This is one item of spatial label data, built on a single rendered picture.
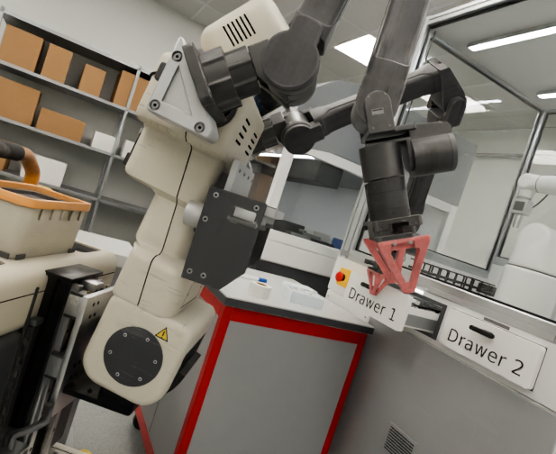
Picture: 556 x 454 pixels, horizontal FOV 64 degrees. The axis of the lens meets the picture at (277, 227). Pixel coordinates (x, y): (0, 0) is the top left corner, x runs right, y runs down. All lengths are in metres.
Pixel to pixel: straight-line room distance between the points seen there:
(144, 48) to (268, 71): 4.81
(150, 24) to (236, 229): 4.83
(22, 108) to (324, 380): 3.93
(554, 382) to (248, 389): 0.84
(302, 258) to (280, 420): 0.89
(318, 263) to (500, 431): 1.24
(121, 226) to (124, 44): 1.98
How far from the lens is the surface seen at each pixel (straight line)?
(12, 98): 4.84
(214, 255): 0.74
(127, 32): 5.42
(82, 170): 5.26
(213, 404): 1.47
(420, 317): 1.43
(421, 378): 1.51
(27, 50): 4.88
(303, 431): 1.68
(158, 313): 0.80
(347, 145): 2.28
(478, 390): 1.39
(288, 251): 2.18
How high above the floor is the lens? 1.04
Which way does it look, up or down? 2 degrees down
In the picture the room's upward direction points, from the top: 18 degrees clockwise
